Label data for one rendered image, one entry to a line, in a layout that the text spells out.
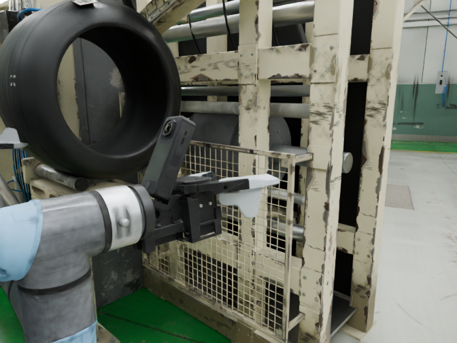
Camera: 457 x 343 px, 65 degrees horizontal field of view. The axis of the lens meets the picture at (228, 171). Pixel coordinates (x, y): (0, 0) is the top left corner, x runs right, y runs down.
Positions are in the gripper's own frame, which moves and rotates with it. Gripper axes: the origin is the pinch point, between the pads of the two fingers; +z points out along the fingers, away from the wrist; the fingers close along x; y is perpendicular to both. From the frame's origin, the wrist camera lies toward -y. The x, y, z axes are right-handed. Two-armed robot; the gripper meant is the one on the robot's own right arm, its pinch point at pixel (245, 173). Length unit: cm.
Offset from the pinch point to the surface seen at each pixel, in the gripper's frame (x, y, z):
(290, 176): -32, 9, 50
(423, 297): -41, 102, 175
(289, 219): -34, 24, 50
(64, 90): -110, -29, 8
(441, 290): -37, 102, 191
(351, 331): -51, 99, 112
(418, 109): -325, -16, 911
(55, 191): -88, 8, -6
